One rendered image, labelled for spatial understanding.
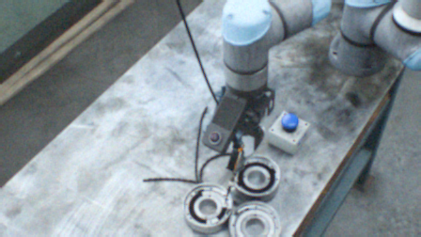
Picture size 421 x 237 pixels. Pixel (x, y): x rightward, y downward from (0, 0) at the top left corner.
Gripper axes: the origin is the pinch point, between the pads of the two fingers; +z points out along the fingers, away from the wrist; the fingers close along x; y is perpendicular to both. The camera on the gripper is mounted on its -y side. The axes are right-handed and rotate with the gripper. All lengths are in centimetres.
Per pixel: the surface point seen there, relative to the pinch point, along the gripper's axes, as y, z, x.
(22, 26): 59, 77, 156
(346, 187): 49, 69, -14
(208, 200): -7.1, 11.3, 3.5
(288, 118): 17.3, 5.8, -2.7
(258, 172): 4.6, 11.3, -2.2
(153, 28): 103, 93, 112
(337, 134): 24.7, 13.3, -12.3
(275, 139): 14.0, 10.6, -1.4
